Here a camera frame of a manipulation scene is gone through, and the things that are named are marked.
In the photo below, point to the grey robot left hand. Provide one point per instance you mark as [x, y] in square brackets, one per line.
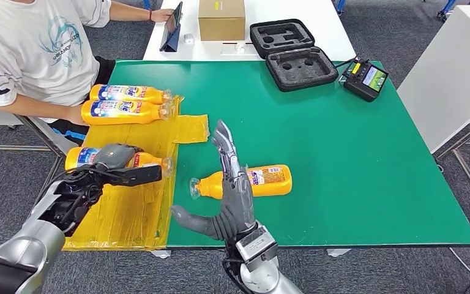
[115, 156]

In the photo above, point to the clear plastic piece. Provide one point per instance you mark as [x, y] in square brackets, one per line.
[230, 48]

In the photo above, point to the person's left hand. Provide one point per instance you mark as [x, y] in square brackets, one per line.
[162, 15]

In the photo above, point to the white table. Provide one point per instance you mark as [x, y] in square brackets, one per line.
[324, 24]

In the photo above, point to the orange detergent bottle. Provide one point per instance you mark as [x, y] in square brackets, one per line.
[146, 115]
[79, 156]
[271, 186]
[146, 94]

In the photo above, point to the white earbuds case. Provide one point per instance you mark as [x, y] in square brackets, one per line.
[188, 38]

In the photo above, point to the blue wheeled cart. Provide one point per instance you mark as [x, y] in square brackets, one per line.
[446, 8]

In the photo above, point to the dark tablet with stand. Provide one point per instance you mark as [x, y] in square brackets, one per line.
[171, 28]

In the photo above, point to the black remote controller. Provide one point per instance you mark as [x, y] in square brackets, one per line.
[360, 83]

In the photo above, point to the person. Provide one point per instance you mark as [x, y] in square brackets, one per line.
[28, 52]

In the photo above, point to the white cabinet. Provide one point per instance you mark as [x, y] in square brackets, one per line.
[450, 81]

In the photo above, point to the black foam-lined case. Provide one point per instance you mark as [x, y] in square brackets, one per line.
[299, 67]

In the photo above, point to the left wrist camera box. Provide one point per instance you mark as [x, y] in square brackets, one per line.
[137, 175]

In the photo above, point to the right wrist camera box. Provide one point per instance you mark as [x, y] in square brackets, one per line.
[257, 247]

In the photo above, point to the green table mat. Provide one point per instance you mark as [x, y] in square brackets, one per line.
[360, 182]

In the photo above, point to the person's right forearm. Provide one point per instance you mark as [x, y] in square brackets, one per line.
[36, 111]

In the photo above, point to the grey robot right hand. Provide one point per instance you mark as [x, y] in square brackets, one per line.
[237, 207]

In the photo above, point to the white table foot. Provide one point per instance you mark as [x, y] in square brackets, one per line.
[160, 253]
[337, 252]

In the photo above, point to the brown cardboard box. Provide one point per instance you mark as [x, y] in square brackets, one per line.
[221, 20]

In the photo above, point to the person's left forearm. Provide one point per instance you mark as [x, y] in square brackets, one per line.
[131, 11]

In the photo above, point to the person's right hand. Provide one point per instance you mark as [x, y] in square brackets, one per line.
[75, 115]

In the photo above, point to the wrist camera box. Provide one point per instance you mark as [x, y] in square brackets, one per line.
[257, 247]
[137, 175]

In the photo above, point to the yellow taped plastic sheet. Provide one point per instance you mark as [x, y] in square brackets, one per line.
[125, 219]

